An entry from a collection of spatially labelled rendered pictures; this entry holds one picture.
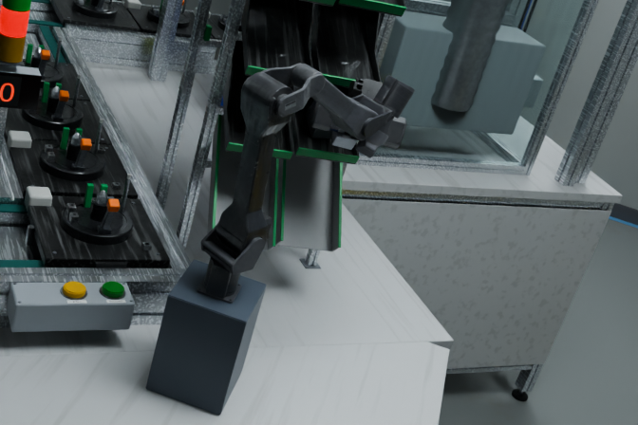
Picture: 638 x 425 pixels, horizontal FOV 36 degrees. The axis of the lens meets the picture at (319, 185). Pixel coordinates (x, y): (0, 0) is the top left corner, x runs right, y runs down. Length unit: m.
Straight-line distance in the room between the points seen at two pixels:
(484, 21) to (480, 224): 0.64
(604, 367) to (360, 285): 2.05
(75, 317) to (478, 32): 1.53
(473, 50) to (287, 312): 1.12
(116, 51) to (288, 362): 1.48
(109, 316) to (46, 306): 0.12
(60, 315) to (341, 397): 0.54
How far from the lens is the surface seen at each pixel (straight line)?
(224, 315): 1.67
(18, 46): 1.93
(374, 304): 2.23
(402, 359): 2.08
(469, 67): 2.91
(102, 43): 3.14
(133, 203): 2.13
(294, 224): 2.09
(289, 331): 2.04
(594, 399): 3.95
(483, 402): 3.65
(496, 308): 3.36
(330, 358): 2.01
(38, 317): 1.80
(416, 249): 3.03
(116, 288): 1.84
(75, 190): 2.14
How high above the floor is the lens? 1.97
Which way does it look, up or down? 24 degrees down
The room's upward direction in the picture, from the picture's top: 17 degrees clockwise
